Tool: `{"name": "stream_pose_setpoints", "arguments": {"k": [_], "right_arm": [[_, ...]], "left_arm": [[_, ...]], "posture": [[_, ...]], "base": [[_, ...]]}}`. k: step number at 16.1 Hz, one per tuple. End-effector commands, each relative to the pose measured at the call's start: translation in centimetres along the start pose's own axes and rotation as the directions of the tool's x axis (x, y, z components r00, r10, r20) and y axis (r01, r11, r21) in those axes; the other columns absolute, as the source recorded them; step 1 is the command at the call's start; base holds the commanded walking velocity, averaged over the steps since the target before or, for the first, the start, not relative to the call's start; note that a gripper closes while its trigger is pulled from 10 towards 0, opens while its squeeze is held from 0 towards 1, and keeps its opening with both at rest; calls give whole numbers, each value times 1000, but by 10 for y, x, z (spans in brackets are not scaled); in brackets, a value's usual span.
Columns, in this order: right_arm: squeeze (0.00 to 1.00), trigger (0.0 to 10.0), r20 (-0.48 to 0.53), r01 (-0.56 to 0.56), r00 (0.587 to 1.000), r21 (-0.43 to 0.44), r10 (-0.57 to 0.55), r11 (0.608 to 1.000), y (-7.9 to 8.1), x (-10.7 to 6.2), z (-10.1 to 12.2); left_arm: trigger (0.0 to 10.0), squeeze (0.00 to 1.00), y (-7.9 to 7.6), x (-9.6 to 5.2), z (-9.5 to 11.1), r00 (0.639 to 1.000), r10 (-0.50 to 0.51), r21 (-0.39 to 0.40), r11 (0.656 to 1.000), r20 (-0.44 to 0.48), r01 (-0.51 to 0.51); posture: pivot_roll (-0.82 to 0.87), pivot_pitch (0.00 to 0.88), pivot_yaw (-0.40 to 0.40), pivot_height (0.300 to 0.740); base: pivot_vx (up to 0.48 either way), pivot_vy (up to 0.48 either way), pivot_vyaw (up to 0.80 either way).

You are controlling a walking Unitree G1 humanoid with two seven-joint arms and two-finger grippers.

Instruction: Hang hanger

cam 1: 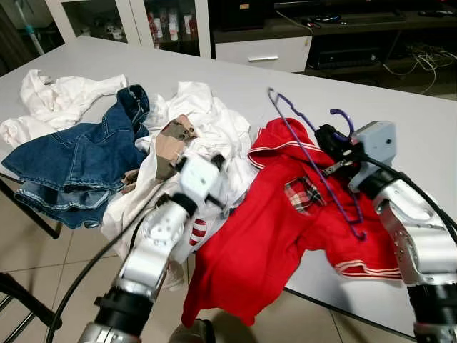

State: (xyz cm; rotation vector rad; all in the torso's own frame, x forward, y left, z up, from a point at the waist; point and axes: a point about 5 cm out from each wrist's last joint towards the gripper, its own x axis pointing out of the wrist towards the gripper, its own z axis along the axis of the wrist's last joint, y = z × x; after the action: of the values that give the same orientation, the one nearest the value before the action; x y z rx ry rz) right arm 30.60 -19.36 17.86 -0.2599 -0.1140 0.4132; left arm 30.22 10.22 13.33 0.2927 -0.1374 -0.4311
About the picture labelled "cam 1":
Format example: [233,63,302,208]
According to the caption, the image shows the purple wire hanger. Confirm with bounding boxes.
[268,87,366,242]

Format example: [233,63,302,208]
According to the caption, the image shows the red polo shirt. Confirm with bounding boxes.
[181,116,404,328]

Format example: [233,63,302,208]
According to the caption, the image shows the black av receiver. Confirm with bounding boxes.
[314,46,383,70]

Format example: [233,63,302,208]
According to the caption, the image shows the wide white drawer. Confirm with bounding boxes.
[214,36,313,74]

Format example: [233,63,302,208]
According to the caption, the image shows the black television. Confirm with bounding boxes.
[275,0,457,19]

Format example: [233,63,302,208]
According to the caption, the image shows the white tv cabinet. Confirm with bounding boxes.
[44,0,457,76]

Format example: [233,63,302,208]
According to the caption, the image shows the white bottle red label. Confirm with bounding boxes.
[183,11,195,38]
[166,9,178,38]
[146,11,159,40]

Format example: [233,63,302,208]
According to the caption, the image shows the blue denim jeans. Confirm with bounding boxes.
[1,84,152,229]

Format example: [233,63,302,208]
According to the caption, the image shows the black speaker box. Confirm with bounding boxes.
[212,0,271,31]

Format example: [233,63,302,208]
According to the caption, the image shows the white crumpled shirt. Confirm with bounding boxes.
[0,69,128,149]

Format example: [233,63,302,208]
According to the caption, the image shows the dark brown curtain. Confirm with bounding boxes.
[0,4,35,76]

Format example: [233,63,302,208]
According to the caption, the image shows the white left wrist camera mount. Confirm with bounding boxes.
[175,154,228,208]

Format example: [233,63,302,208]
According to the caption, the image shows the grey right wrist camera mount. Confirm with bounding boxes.
[348,120,398,190]

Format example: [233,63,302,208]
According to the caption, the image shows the tangle of white cables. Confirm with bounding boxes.
[382,43,457,94]

